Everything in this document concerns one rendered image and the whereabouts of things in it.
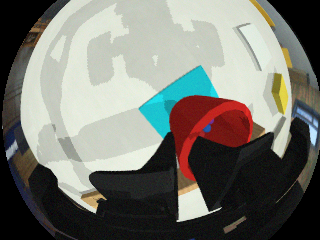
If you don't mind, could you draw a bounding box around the light wooden bar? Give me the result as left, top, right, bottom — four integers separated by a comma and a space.
176, 121, 265, 196

